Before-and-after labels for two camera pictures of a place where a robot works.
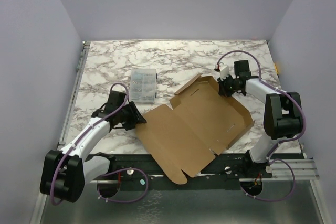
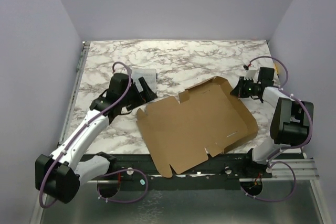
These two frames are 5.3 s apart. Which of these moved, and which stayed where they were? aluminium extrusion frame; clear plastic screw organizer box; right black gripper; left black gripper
Moved: left black gripper; right black gripper
Stayed: aluminium extrusion frame; clear plastic screw organizer box
